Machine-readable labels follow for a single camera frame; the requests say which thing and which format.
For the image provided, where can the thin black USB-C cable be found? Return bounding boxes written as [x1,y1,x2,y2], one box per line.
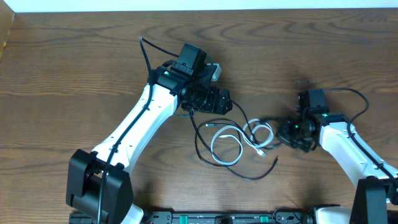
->
[205,123,279,181]

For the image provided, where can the white USB cable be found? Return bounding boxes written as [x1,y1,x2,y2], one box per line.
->
[210,118,275,166]

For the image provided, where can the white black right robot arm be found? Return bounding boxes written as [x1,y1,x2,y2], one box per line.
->
[277,89,397,223]

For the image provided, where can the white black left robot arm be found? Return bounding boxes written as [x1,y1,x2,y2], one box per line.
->
[66,44,233,223]

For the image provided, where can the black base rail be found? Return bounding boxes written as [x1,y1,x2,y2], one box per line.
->
[68,210,312,224]

